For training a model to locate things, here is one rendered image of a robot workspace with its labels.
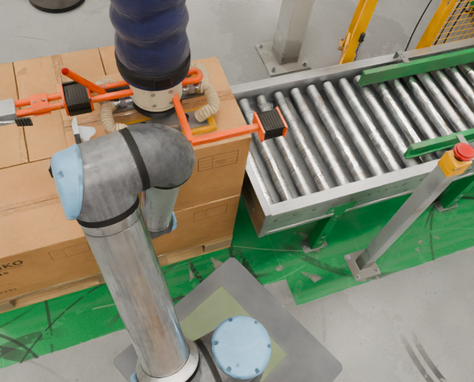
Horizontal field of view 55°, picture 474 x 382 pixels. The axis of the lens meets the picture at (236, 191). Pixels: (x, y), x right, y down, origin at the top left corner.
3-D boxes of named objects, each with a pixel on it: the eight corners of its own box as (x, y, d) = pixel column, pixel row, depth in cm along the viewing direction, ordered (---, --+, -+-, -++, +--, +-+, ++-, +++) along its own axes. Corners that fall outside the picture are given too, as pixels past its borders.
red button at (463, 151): (462, 146, 157) (468, 139, 154) (473, 162, 154) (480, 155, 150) (445, 151, 155) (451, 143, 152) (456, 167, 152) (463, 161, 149)
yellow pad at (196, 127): (208, 108, 162) (208, 98, 158) (217, 130, 157) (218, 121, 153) (111, 129, 154) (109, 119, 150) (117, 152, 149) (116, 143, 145)
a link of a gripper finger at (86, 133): (91, 114, 131) (99, 145, 132) (70, 117, 129) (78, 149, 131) (91, 113, 128) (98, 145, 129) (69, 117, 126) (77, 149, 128)
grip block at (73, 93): (89, 89, 148) (86, 76, 143) (95, 112, 144) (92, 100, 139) (63, 95, 146) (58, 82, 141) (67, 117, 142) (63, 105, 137)
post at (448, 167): (364, 257, 243) (462, 146, 157) (370, 268, 240) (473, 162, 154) (353, 260, 241) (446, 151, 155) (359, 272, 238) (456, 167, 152)
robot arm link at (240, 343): (273, 367, 125) (287, 357, 109) (218, 400, 119) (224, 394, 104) (246, 317, 130) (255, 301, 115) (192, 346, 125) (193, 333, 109)
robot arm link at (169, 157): (186, 94, 81) (163, 201, 144) (118, 117, 77) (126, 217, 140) (214, 150, 79) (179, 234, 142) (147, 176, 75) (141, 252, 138)
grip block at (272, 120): (275, 116, 149) (277, 106, 145) (285, 136, 145) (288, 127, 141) (251, 121, 147) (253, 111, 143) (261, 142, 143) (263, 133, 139)
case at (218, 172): (211, 121, 210) (217, 55, 175) (240, 194, 192) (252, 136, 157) (78, 149, 195) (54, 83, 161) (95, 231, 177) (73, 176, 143)
